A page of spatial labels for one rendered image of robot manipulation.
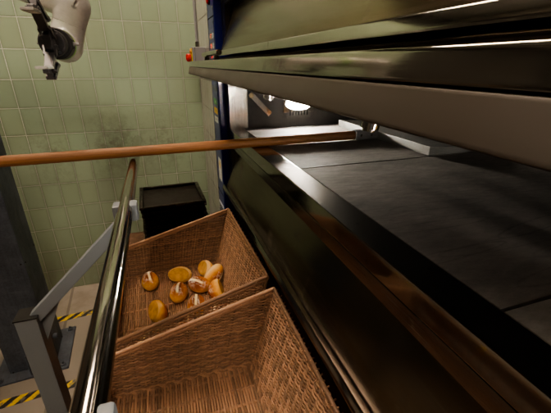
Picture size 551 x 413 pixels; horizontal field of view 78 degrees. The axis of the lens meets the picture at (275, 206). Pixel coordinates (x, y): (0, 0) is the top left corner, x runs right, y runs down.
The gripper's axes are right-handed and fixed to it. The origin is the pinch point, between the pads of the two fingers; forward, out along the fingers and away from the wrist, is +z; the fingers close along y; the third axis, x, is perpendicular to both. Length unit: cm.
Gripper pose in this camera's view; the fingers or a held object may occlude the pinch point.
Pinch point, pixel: (35, 38)
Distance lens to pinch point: 115.6
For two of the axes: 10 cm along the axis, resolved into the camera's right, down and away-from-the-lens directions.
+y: 0.0, 9.2, 3.9
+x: -9.5, 1.2, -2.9
